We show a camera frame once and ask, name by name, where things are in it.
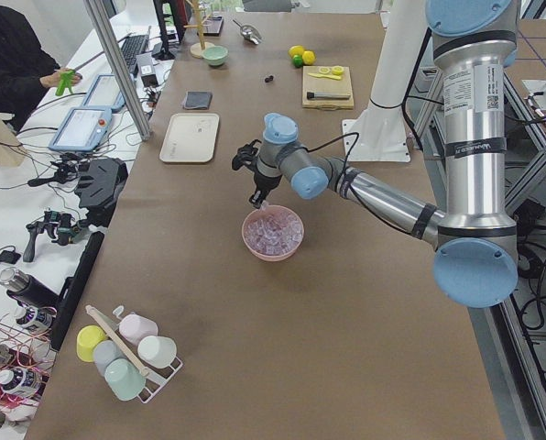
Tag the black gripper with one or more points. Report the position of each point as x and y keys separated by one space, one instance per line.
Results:
x=264 y=181

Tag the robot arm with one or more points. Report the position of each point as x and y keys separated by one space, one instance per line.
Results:
x=474 y=239

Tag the pile of clear ice cubes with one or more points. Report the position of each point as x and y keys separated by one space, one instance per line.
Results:
x=274 y=234

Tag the metal ice scoop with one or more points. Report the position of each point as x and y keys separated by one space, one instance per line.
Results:
x=249 y=33

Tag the pink cup on rack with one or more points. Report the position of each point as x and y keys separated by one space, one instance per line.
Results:
x=134 y=327

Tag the white cup on rack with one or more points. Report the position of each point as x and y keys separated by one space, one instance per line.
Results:
x=157 y=351

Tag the grey cup on rack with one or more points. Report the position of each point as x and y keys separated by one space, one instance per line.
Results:
x=105 y=353

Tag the yellow cup on rack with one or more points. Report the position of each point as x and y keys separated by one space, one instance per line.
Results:
x=88 y=338

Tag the mint cup on rack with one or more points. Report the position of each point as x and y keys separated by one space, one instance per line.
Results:
x=124 y=379

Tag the pink bowl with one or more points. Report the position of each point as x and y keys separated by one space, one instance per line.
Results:
x=256 y=214

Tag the cream rabbit tray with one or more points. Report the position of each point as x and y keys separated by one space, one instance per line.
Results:
x=190 y=138

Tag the steel muddler black tip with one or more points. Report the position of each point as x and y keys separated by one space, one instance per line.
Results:
x=327 y=96

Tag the grey folded cloth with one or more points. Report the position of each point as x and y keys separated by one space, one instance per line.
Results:
x=197 y=100

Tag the wooden cutting board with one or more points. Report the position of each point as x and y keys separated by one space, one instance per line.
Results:
x=310 y=84

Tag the yellow plastic knife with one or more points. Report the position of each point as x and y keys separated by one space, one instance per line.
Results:
x=325 y=76

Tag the green lime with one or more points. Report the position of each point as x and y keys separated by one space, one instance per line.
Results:
x=297 y=61

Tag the mint green bowl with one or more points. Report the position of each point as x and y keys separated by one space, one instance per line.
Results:
x=215 y=56

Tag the yellow lemon lower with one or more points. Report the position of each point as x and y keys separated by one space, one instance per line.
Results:
x=308 y=57

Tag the yellow lemon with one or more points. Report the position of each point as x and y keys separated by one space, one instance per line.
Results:
x=308 y=57
x=296 y=50

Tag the yellow lemon upper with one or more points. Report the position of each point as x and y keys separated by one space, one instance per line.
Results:
x=296 y=50

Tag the wooden mug tree stand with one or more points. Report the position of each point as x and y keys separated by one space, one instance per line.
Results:
x=197 y=49

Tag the black plastic case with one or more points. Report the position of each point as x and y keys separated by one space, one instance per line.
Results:
x=99 y=185

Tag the blue teach pendant far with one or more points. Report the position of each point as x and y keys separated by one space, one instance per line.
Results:
x=105 y=91

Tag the blue teach pendant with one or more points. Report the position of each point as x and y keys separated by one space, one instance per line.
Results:
x=105 y=91
x=82 y=130

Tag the blue teach pendant near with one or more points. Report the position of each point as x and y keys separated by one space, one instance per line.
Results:
x=82 y=130

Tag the black keyboard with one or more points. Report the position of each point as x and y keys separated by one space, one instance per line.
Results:
x=133 y=45

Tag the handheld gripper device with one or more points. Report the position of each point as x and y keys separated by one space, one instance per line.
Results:
x=58 y=226

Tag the green clamp tool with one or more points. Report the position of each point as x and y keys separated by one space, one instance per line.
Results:
x=65 y=83

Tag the black thermos bottle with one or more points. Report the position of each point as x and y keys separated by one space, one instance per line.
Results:
x=26 y=289

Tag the seated person in black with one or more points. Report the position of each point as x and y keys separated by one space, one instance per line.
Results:
x=27 y=72

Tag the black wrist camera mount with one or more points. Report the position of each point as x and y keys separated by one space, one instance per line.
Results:
x=246 y=156

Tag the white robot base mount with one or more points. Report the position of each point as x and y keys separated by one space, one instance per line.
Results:
x=381 y=127

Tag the white wire cup rack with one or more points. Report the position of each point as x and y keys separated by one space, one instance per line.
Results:
x=156 y=378

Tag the aluminium frame post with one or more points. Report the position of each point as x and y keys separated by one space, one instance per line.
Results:
x=102 y=26

